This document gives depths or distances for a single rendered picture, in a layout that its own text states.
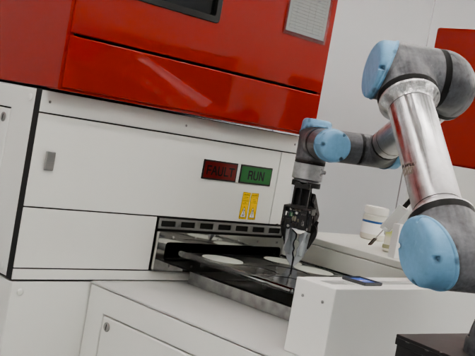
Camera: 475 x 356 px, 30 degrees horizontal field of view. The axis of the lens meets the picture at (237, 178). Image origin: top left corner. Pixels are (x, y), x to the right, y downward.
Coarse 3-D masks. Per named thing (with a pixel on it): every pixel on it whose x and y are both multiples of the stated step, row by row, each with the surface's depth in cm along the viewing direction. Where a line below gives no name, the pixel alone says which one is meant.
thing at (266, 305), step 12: (192, 276) 214; (204, 276) 211; (204, 288) 210; (216, 288) 208; (228, 288) 205; (240, 288) 204; (240, 300) 202; (252, 300) 199; (264, 300) 197; (276, 300) 197; (276, 312) 194; (288, 312) 192
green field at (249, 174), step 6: (246, 168) 226; (252, 168) 227; (258, 168) 229; (246, 174) 226; (252, 174) 228; (258, 174) 229; (264, 174) 231; (270, 174) 232; (240, 180) 225; (246, 180) 226; (252, 180) 228; (258, 180) 230; (264, 180) 231
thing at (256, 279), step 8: (184, 256) 208; (192, 256) 206; (208, 264) 202; (216, 264) 200; (232, 272) 196; (240, 272) 195; (256, 280) 191; (264, 280) 190; (280, 288) 186; (288, 288) 185
